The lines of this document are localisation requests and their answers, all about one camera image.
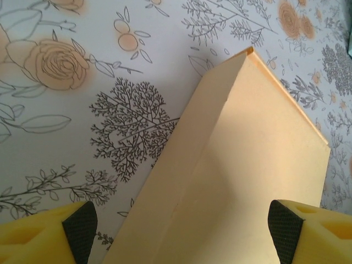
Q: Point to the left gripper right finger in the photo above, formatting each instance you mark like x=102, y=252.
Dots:
x=316, y=239

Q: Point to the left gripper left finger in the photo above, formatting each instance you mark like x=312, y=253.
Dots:
x=41, y=239

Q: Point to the orange paper box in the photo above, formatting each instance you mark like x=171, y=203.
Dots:
x=233, y=165

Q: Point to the floral patterned table cover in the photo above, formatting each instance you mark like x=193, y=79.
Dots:
x=82, y=123

